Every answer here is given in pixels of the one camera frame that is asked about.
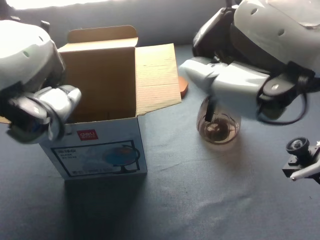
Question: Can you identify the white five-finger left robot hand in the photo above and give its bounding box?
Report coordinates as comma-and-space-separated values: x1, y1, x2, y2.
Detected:
0, 20, 83, 145

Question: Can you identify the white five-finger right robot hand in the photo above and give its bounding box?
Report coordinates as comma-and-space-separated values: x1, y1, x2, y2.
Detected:
178, 0, 320, 124

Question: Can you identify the brown transparent spray bottle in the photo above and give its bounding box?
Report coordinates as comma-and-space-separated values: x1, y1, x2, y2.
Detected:
196, 96, 242, 145

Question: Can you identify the open cardboard box globe print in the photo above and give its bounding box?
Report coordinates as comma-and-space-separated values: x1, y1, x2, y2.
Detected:
0, 24, 183, 182

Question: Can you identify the orange hexagon block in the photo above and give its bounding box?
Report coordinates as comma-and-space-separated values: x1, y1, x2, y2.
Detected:
177, 76, 190, 98

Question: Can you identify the grey table cloth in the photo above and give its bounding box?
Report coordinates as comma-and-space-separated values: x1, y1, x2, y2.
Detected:
0, 0, 320, 240

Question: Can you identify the thin black hand cable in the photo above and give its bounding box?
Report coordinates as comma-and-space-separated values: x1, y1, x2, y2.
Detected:
257, 91, 309, 126

